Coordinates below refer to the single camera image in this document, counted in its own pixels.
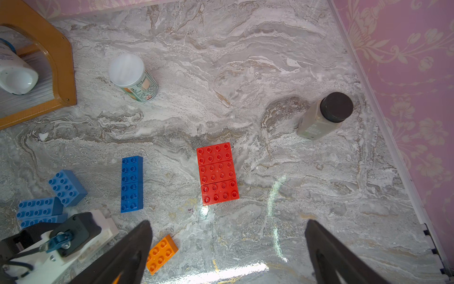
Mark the red lego brick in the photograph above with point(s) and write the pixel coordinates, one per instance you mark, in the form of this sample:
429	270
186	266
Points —
218	192
217	172
214	154

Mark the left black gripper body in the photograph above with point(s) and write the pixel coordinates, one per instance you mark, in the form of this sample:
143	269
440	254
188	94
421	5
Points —
15	244

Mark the wooden three-tier shelf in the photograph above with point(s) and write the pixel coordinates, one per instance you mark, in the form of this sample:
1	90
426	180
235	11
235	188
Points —
49	54

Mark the light blue large lego brick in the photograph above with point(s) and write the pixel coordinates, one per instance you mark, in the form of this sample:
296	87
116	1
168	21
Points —
48	210

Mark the blue lego brick front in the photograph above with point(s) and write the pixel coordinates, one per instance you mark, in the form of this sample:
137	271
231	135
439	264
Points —
131	197

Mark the black-lid grey jar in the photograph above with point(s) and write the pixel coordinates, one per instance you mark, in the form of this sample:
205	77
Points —
325	116

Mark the light blue small lego brick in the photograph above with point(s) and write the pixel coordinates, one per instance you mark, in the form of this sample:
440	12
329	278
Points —
67	188

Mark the small green white-lid cup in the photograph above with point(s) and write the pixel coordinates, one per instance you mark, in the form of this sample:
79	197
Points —
128	72

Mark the red lego brick front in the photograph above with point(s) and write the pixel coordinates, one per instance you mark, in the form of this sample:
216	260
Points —
218	192

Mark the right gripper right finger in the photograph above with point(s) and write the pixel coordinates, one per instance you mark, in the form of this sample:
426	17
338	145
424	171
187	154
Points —
332	260

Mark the orange lego brick front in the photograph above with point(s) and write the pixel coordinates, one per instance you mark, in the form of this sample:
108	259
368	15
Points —
160	254

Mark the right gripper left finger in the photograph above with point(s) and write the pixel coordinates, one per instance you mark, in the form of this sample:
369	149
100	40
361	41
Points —
122	264

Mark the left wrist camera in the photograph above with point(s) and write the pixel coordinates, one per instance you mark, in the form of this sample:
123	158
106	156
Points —
81	236

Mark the white blueberry yogurt bottle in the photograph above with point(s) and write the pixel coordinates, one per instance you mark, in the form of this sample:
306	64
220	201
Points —
17	76

